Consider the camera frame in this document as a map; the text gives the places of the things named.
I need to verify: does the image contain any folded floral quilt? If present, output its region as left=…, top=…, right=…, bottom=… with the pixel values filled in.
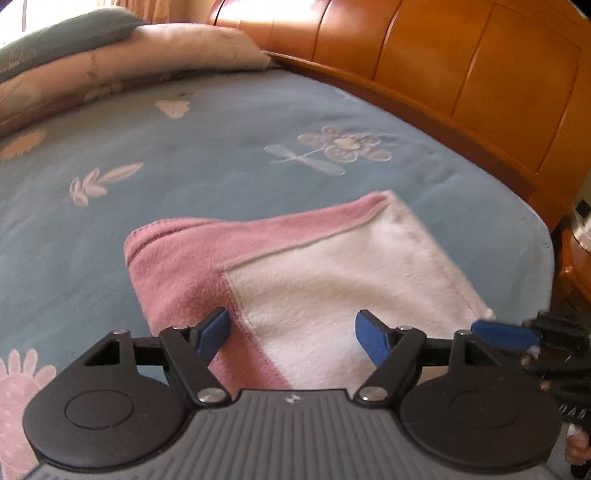
left=0, top=23, right=273, bottom=139

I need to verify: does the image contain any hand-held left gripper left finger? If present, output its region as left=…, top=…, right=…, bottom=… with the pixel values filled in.
left=82, top=307, right=232, bottom=407

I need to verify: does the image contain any person's right hand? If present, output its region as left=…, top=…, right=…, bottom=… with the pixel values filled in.
left=566, top=425, right=589, bottom=467

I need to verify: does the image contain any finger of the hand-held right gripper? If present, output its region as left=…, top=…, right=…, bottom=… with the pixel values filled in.
left=471, top=310, right=591, bottom=355
left=521, top=352, right=591, bottom=402

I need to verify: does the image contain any orange curtain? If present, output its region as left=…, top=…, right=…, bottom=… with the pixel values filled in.
left=115, top=0, right=218, bottom=26

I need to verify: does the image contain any blue floral bed sheet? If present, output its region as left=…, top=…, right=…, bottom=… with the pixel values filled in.
left=0, top=67, right=555, bottom=480

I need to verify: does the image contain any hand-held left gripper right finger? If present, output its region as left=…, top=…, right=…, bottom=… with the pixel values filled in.
left=355, top=310, right=502, bottom=407

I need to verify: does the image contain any teal floral pillow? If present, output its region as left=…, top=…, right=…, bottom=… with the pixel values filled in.
left=0, top=7, right=151, bottom=84

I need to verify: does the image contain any pink and cream knit sweater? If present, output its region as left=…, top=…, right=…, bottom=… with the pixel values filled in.
left=124, top=190, right=497, bottom=393

